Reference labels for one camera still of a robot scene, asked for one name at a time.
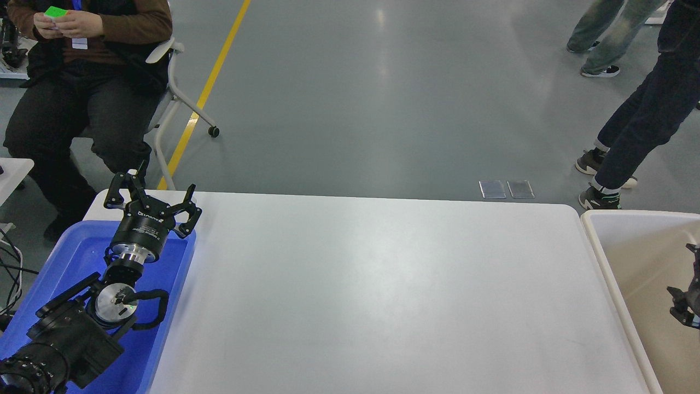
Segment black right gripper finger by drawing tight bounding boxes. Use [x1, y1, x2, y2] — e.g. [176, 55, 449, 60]
[667, 286, 699, 329]
[685, 244, 699, 290]

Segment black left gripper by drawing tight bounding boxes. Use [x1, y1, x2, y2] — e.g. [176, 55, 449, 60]
[103, 160, 202, 263]

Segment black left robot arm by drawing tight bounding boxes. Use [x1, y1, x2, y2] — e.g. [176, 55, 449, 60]
[2, 170, 202, 393]

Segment beige plastic bin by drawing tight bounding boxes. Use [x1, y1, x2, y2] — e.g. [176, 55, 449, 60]
[581, 210, 699, 393]

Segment blue plastic bin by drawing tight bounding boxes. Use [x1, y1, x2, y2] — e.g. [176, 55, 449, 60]
[1, 221, 196, 393]

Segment person in black trousers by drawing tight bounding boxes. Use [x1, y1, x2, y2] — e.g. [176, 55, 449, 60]
[3, 1, 173, 242]

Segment white side table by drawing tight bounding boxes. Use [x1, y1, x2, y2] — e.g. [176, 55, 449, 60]
[0, 157, 34, 205]

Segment person in dark jeans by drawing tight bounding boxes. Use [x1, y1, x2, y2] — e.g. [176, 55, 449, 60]
[576, 1, 699, 210]

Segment white rolling chair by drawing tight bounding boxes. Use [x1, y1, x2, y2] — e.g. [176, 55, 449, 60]
[145, 37, 220, 190]

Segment right metal floor plate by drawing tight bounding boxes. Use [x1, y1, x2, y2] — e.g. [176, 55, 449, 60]
[507, 180, 535, 199]

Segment metal floor plate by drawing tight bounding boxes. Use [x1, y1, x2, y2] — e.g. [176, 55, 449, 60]
[479, 180, 507, 199]
[507, 180, 535, 199]

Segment metal cart with robot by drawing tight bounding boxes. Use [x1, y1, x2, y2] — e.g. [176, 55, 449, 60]
[1, 18, 31, 80]

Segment left metal floor plate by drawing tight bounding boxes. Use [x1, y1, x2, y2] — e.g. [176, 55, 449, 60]
[479, 180, 507, 199]

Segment colourful puzzle cube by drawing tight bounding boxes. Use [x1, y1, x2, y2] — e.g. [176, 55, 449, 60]
[43, 7, 68, 21]

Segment person in grey jeans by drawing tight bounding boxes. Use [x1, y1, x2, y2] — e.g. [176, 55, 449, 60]
[567, 1, 665, 78]

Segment black cables bundle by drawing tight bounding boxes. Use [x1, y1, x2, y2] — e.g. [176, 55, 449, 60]
[0, 227, 39, 318]

